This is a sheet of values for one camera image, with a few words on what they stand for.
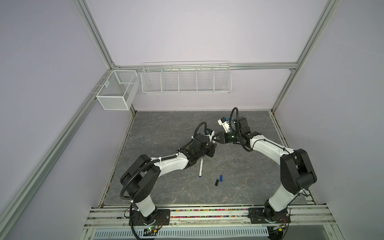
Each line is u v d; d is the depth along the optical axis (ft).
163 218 2.42
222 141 2.55
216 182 2.78
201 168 2.93
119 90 3.32
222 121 2.69
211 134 2.55
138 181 1.49
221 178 2.84
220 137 2.65
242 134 2.33
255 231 2.32
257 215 2.42
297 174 1.54
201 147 2.23
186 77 3.51
